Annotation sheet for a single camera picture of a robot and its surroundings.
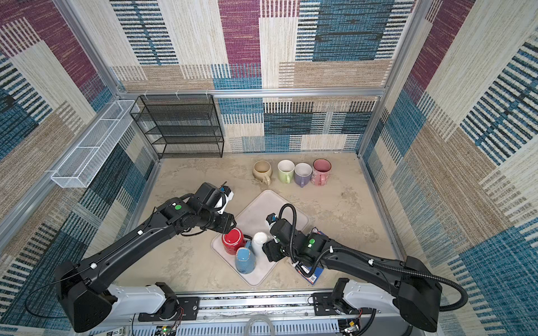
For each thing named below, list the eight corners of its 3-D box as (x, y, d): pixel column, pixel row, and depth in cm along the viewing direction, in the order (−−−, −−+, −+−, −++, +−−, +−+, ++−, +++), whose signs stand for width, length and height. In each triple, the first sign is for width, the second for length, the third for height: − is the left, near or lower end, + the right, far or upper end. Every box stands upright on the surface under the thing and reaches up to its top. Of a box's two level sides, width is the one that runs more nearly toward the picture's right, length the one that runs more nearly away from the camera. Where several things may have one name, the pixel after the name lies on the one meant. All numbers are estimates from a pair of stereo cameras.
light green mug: (278, 189, 106) (278, 178, 99) (277, 171, 113) (278, 159, 107) (294, 189, 106) (295, 178, 99) (292, 170, 113) (294, 159, 107)
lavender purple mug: (294, 188, 106) (296, 179, 100) (293, 172, 113) (294, 162, 107) (311, 188, 106) (313, 179, 100) (309, 172, 113) (311, 162, 107)
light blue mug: (233, 269, 83) (229, 261, 75) (248, 245, 89) (245, 235, 81) (249, 278, 81) (246, 271, 73) (262, 253, 87) (261, 244, 79)
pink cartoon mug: (312, 192, 105) (315, 178, 97) (309, 172, 113) (312, 158, 105) (330, 192, 105) (335, 178, 97) (326, 172, 113) (330, 158, 105)
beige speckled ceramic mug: (253, 188, 108) (251, 177, 101) (254, 170, 115) (253, 159, 108) (271, 188, 107) (271, 177, 101) (271, 170, 115) (271, 159, 108)
